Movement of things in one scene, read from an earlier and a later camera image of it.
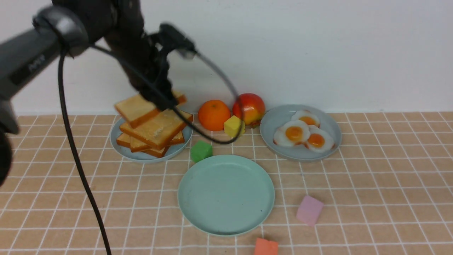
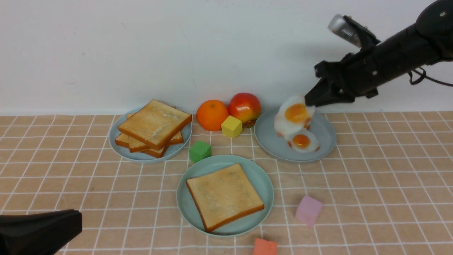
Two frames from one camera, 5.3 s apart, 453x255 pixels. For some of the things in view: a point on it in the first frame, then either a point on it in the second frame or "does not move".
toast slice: x=134 y=111 -> x=223 y=196
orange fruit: x=212 y=114 does not move
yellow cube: x=232 y=126 does not move
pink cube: x=309 y=210 does not move
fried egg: x=291 y=133 -> x=293 y=115
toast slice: x=155 y=132 does not move
